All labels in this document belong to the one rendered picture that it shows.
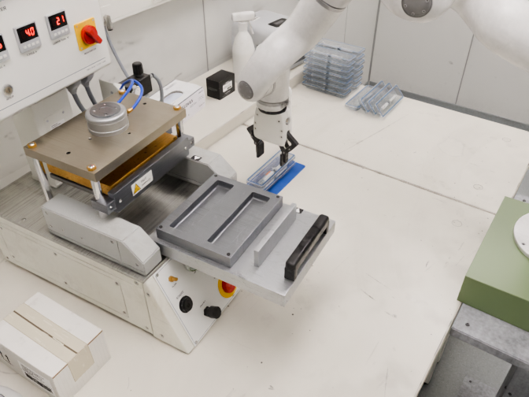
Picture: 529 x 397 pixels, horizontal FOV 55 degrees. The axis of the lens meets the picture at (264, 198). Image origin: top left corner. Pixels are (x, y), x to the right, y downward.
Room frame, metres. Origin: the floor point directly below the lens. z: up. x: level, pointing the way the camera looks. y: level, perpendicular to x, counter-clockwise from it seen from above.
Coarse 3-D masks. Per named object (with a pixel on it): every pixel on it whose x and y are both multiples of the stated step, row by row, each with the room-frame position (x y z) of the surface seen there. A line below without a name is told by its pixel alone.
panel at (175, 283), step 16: (160, 272) 0.67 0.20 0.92; (176, 272) 0.69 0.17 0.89; (192, 272) 0.71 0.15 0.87; (160, 288) 0.65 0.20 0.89; (176, 288) 0.67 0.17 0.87; (192, 288) 0.69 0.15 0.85; (208, 288) 0.71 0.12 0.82; (240, 288) 0.77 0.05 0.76; (176, 304) 0.65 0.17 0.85; (208, 304) 0.69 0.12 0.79; (224, 304) 0.72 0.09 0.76; (192, 320) 0.65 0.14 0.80; (208, 320) 0.67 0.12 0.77; (192, 336) 0.63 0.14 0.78
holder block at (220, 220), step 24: (216, 192) 0.83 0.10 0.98; (240, 192) 0.81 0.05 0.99; (264, 192) 0.81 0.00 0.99; (168, 216) 0.74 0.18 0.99; (192, 216) 0.76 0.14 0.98; (216, 216) 0.74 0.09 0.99; (240, 216) 0.76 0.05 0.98; (264, 216) 0.74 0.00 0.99; (168, 240) 0.69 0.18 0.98; (192, 240) 0.67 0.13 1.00; (216, 240) 0.69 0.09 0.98; (240, 240) 0.67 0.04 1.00
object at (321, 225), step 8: (320, 216) 0.72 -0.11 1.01; (320, 224) 0.70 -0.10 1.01; (328, 224) 0.72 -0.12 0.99; (312, 232) 0.68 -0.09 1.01; (320, 232) 0.69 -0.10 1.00; (304, 240) 0.66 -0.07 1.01; (312, 240) 0.66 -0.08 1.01; (296, 248) 0.64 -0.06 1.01; (304, 248) 0.64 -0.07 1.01; (312, 248) 0.66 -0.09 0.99; (296, 256) 0.62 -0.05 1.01; (304, 256) 0.63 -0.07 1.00; (288, 264) 0.60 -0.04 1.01; (296, 264) 0.60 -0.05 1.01; (288, 272) 0.60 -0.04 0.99; (296, 272) 0.60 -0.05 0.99
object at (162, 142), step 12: (156, 144) 0.89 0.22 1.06; (168, 144) 0.90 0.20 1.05; (132, 156) 0.85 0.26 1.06; (144, 156) 0.85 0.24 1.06; (48, 168) 0.83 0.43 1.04; (120, 168) 0.81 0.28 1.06; (132, 168) 0.81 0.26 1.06; (60, 180) 0.82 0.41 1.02; (72, 180) 0.80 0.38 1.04; (84, 180) 0.78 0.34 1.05; (108, 180) 0.77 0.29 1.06; (120, 180) 0.77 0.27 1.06
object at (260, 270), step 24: (288, 216) 0.73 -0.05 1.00; (312, 216) 0.77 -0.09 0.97; (264, 240) 0.66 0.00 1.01; (288, 240) 0.70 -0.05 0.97; (192, 264) 0.66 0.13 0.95; (216, 264) 0.64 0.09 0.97; (240, 264) 0.64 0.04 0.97; (264, 264) 0.64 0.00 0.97; (312, 264) 0.66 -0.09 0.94; (264, 288) 0.58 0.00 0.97; (288, 288) 0.58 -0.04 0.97
